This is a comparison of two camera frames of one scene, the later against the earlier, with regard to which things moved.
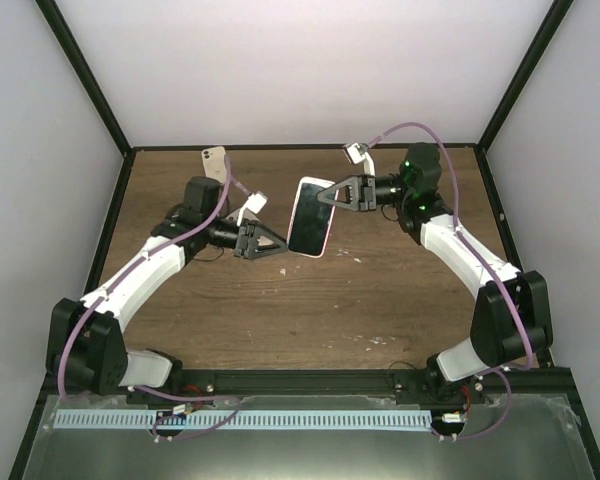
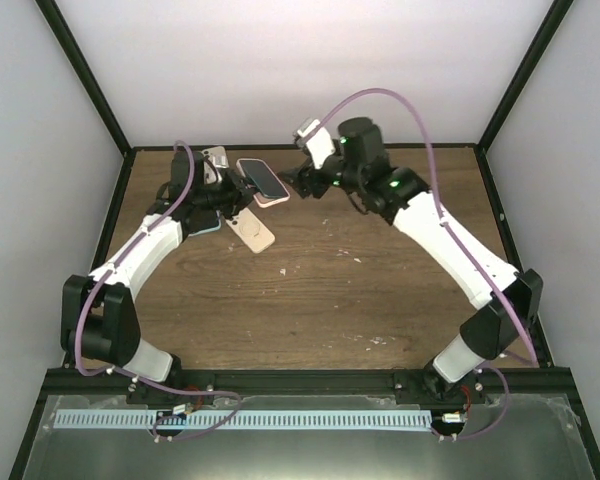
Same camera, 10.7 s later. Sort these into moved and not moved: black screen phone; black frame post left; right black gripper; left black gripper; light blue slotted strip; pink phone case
Moved: black screen phone; left black gripper; pink phone case; right black gripper
Not moved: light blue slotted strip; black frame post left
